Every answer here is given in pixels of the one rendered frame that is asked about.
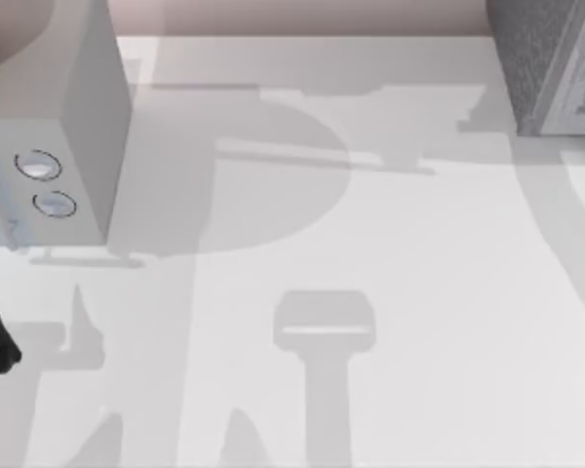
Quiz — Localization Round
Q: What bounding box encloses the pale microwave oven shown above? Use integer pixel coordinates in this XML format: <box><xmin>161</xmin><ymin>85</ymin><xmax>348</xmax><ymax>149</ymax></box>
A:
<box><xmin>0</xmin><ymin>0</ymin><xmax>133</xmax><ymax>254</ymax></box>

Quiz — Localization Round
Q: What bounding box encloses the grey cabinet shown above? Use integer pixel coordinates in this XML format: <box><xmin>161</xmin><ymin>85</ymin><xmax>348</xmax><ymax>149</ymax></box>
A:
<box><xmin>485</xmin><ymin>0</ymin><xmax>585</xmax><ymax>138</ymax></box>

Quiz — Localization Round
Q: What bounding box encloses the larger microwave knob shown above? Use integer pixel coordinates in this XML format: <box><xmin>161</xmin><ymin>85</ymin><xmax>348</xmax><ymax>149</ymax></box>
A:
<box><xmin>13</xmin><ymin>148</ymin><xmax>63</xmax><ymax>182</ymax></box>

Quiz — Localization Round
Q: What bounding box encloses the smaller microwave knob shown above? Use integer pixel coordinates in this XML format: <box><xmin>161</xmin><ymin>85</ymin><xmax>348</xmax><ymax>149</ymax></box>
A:
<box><xmin>31</xmin><ymin>189</ymin><xmax>78</xmax><ymax>219</ymax></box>

